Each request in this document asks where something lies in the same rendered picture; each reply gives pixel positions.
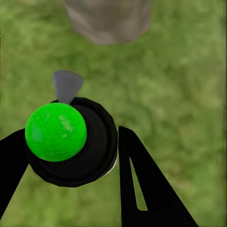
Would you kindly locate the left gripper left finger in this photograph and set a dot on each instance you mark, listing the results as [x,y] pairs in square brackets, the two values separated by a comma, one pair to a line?
[13,164]

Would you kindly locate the tree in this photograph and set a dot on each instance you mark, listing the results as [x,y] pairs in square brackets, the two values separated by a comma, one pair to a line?
[106,22]

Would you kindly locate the pesticide atomizer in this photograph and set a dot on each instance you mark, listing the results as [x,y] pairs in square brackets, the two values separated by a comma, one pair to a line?
[72,141]

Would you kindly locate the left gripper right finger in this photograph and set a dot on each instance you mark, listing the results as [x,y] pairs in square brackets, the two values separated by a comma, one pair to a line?
[165,208]

